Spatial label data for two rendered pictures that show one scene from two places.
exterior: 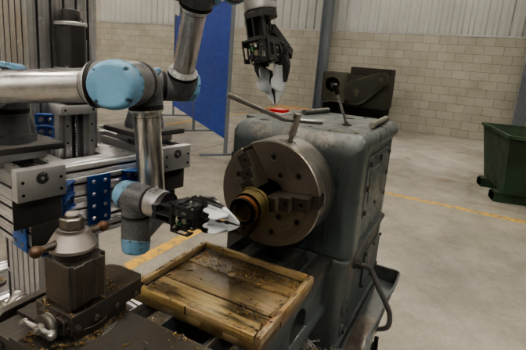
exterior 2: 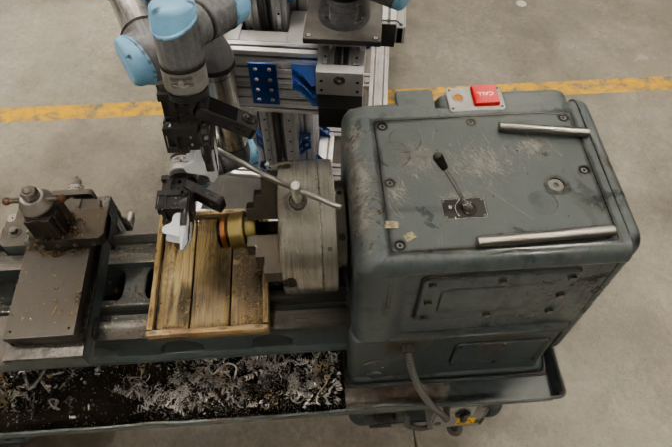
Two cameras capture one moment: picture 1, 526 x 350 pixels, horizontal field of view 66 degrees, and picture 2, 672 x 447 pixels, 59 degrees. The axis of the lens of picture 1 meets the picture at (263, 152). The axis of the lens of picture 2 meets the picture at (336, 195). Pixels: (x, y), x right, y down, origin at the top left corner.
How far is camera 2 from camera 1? 1.40 m
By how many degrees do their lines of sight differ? 62
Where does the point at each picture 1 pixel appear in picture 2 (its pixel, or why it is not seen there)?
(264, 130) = (350, 146)
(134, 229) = not seen: hidden behind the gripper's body
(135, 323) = (77, 264)
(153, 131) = (213, 93)
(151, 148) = not seen: hidden behind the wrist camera
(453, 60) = not seen: outside the picture
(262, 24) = (168, 109)
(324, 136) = (362, 217)
